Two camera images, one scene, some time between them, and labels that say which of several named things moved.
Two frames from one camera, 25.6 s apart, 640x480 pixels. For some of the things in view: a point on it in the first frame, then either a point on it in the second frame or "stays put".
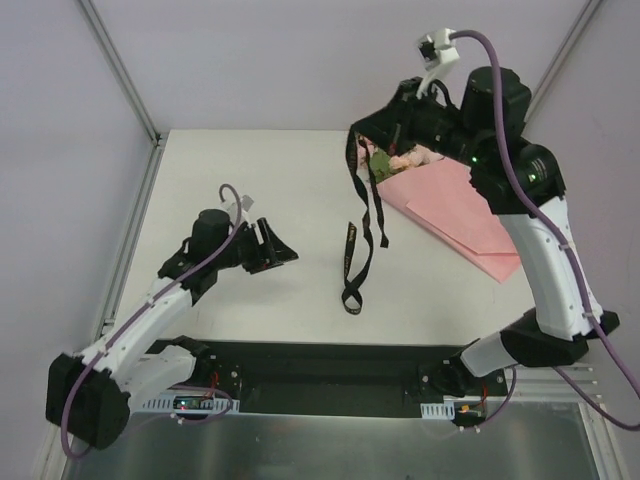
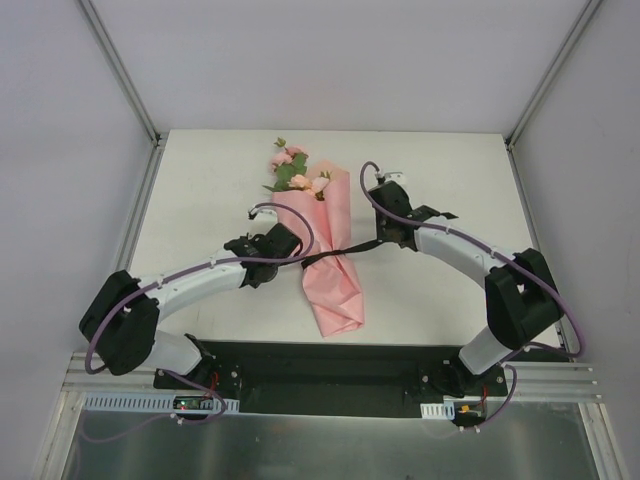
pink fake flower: (369, 156) to (286, 164)
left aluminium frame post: (120, 69) stays put
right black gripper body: (395, 110) to (391, 203)
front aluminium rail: (544, 383) stays put
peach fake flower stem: (400, 162) to (299, 182)
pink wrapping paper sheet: (441, 195) to (333, 282)
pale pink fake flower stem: (421, 156) to (319, 183)
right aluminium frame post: (561, 54) stays put
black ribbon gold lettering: (350, 292) to (311, 259)
